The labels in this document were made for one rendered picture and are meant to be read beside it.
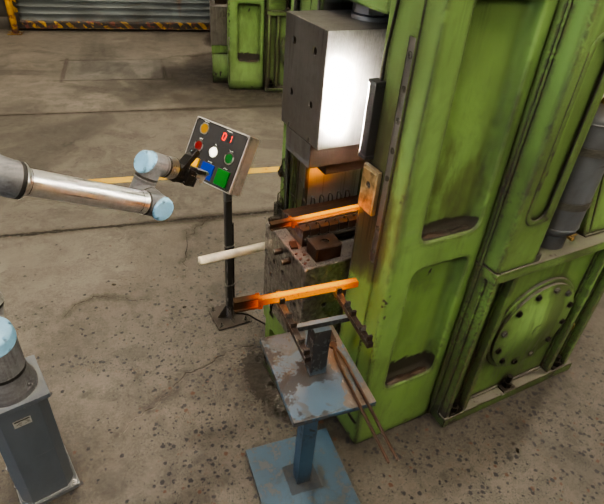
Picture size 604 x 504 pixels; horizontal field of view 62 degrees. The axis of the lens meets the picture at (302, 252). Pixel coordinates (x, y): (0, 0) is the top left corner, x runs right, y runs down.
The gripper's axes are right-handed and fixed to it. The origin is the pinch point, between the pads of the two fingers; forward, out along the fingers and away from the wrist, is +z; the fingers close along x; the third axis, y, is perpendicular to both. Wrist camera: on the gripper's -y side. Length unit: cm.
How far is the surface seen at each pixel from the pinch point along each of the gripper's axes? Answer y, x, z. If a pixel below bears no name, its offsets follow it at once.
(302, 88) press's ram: -44, 45, -19
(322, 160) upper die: -23, 56, -6
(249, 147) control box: -16.9, 7.1, 13.3
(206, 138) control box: -13.2, -16.8, 11.0
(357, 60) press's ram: -57, 63, -21
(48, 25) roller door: -69, -692, 319
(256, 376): 93, 34, 51
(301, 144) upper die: -26, 47, -10
